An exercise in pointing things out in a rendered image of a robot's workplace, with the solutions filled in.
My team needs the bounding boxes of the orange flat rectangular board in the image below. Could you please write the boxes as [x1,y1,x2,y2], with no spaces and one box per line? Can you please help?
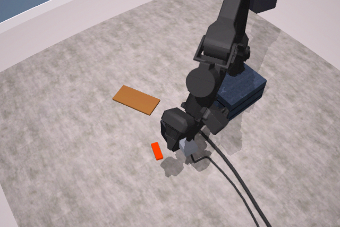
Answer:
[112,85,160,116]

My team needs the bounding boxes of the orange-red rectangular block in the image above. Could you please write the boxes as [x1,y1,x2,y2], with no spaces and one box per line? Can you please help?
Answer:
[151,142,163,160]

